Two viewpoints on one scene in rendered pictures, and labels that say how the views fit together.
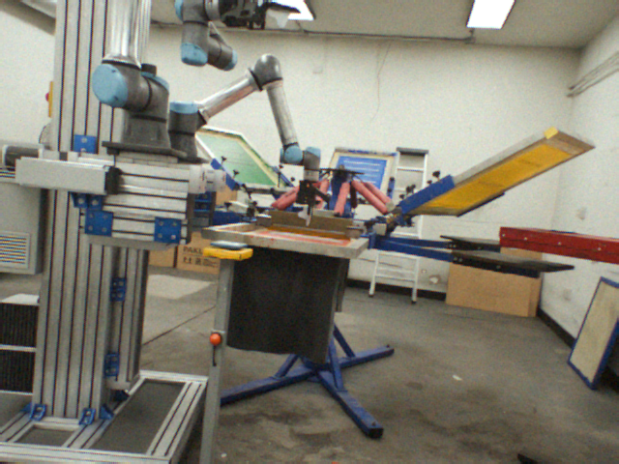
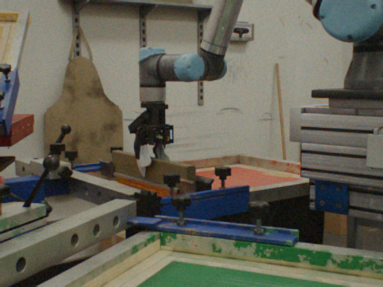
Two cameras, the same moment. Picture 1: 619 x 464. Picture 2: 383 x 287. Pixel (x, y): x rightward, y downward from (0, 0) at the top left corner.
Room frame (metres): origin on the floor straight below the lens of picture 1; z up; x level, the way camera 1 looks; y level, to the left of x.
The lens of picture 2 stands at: (3.68, 1.20, 1.30)
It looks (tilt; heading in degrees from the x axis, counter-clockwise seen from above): 7 degrees down; 222
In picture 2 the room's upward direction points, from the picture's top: straight up
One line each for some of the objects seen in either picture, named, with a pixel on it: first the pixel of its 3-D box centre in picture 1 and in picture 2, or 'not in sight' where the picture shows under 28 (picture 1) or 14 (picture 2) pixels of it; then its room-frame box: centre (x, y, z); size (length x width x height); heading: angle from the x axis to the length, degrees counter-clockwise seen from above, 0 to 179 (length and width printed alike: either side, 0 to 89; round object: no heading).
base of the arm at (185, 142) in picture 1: (180, 143); (377, 67); (2.33, 0.56, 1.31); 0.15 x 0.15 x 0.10
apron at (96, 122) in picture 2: not in sight; (84, 111); (1.39, -1.79, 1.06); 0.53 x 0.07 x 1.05; 169
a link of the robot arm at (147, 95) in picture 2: (310, 176); (153, 95); (2.51, -0.01, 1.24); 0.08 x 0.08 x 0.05
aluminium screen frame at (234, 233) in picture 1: (299, 236); (206, 179); (2.31, 0.01, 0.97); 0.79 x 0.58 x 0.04; 169
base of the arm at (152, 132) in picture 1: (148, 131); not in sight; (1.83, 0.55, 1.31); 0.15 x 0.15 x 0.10
